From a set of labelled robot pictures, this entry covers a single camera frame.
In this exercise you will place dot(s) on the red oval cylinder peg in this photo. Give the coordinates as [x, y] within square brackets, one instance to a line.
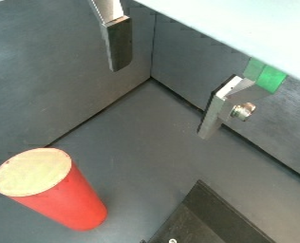
[42, 179]

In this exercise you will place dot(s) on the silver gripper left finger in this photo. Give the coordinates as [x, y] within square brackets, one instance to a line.
[117, 32]

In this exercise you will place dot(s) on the black curved peg holder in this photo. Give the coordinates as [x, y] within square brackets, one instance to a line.
[207, 219]

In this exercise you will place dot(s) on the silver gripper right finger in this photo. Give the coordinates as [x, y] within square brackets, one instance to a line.
[231, 102]

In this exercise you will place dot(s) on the green shape sorting board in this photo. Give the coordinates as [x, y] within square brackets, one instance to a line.
[267, 76]

